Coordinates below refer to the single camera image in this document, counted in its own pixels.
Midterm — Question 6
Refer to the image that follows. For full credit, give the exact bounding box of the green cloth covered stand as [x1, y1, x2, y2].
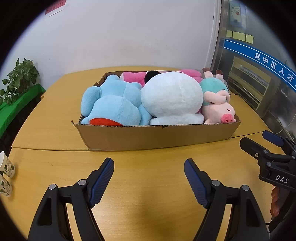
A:
[0, 83, 46, 138]

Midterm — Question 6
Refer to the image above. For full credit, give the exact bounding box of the cartoon poster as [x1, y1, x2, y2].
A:
[229, 0, 247, 29]

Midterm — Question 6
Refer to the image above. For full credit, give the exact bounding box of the person's right hand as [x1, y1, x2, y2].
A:
[270, 186, 282, 217]

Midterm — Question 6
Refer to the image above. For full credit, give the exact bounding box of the white panda plush toy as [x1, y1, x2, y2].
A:
[140, 70, 205, 126]

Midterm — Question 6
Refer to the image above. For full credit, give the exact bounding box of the shelf behind glass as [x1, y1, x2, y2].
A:
[228, 56, 273, 111]

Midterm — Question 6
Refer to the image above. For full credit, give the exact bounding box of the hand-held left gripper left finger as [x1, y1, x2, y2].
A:
[30, 158, 115, 241]

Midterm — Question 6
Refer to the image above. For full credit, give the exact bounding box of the leaf print paper cup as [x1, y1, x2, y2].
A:
[0, 151, 16, 178]
[0, 174, 13, 197]

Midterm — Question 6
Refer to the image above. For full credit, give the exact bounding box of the red wall notice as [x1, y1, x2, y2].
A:
[45, 0, 67, 17]

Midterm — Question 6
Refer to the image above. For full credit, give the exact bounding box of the blue banner strip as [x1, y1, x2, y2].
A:
[223, 38, 296, 87]

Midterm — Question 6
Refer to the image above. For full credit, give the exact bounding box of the cardboard box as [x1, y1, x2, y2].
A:
[71, 71, 241, 151]

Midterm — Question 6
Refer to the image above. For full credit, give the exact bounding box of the green potted plant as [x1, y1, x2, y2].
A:
[0, 58, 40, 106]

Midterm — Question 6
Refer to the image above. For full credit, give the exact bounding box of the white wall cable duct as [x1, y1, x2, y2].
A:
[204, 14, 222, 69]

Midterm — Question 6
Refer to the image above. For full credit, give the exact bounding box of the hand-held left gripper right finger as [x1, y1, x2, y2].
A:
[184, 159, 270, 241]

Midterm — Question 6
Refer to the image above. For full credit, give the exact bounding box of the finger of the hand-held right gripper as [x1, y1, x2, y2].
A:
[263, 130, 296, 160]
[240, 137, 296, 166]

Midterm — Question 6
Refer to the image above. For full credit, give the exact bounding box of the blue plush toy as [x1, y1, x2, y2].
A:
[81, 75, 152, 127]

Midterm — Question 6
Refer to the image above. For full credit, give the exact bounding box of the pink pig plush toy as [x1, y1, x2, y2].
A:
[199, 67, 237, 124]

